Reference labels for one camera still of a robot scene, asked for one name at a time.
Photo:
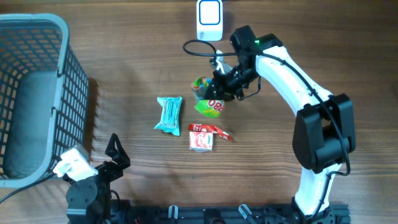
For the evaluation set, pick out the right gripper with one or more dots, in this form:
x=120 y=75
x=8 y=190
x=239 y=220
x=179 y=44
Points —
x=221 y=88

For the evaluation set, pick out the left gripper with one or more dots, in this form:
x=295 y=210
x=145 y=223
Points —
x=119 y=156

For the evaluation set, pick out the green Haribo gummy bag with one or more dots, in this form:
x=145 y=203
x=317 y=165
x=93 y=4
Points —
x=208 y=108

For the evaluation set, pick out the red candy bar wrapper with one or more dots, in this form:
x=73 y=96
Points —
x=207 y=128

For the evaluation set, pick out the small red white carton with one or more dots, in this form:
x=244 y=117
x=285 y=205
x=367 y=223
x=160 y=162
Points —
x=200 y=141

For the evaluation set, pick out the teal tissue wipes pack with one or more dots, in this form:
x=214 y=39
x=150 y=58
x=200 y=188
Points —
x=169 y=120

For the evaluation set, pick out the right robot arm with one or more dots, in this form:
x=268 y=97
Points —
x=324 y=123

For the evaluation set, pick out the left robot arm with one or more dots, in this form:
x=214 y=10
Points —
x=92 y=200

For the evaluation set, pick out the white barcode scanner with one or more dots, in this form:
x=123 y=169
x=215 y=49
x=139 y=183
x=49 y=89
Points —
x=209 y=20

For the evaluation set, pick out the grey plastic shopping basket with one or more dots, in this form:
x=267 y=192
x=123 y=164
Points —
x=44 y=97

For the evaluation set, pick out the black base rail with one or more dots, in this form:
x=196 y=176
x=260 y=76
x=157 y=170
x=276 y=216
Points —
x=267 y=214

